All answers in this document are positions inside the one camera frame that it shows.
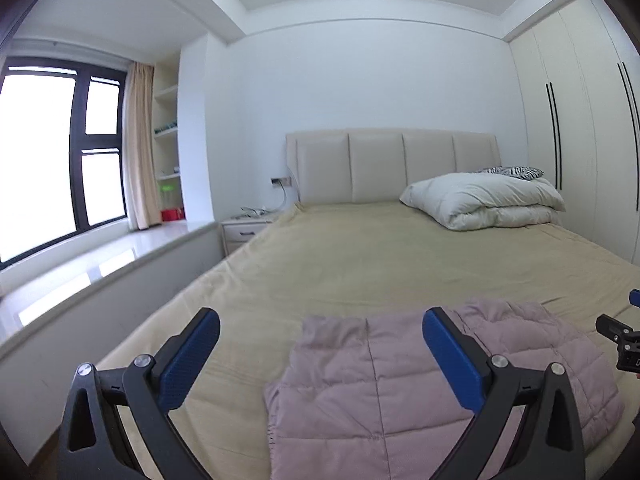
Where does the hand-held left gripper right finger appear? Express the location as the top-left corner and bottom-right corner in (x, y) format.
(421, 306), (586, 480)

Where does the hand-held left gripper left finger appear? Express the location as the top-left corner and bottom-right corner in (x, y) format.
(56, 306), (222, 480)

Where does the mauve quilted hooded jacket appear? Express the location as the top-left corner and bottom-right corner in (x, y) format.
(263, 298), (626, 480)

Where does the white nightstand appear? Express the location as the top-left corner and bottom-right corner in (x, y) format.
(220, 212), (281, 260)

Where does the white window sill bench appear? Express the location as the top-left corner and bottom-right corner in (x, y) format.
(0, 220), (223, 461)

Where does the tan bed cover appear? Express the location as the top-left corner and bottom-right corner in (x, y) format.
(95, 202), (640, 480)

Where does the white folded duvet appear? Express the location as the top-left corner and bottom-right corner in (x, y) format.
(399, 171), (567, 232)

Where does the zebra striped pillow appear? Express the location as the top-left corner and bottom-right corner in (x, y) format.
(475, 166), (546, 181)

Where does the beige curtain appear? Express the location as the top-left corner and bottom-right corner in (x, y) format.
(122, 61), (162, 231)

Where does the beige padded headboard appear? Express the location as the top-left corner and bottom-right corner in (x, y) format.
(285, 130), (502, 206)

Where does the white built-in shelf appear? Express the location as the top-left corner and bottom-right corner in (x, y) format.
(151, 50), (187, 223)

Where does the black framed window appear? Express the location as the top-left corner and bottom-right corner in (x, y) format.
(0, 57), (130, 268)

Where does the black cable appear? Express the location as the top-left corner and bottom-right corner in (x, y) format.
(240, 180), (293, 218)

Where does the cream wardrobe with black handles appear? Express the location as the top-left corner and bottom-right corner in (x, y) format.
(509, 0), (640, 271)

